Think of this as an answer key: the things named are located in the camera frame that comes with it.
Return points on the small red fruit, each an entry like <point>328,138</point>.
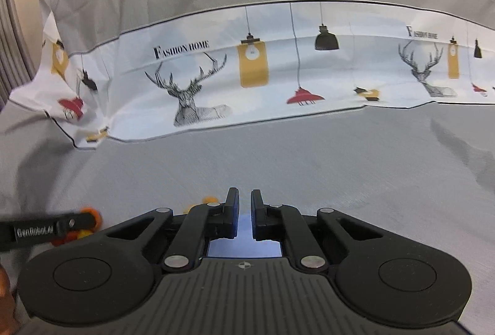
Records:
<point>71,236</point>

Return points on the printed deer quilt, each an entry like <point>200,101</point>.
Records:
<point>270,95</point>

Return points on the small orange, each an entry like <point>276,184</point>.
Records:
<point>99,221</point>

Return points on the grey bed sheet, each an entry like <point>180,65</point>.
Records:
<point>309,164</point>

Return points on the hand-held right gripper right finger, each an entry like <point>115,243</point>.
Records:
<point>258,217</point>

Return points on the person's left forearm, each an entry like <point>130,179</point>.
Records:
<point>4,300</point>

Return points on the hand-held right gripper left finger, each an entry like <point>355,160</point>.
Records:
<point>232,215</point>

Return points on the grey pleated curtain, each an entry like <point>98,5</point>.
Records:
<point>9,29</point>

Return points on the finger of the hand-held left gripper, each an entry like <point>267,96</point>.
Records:
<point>34,230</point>

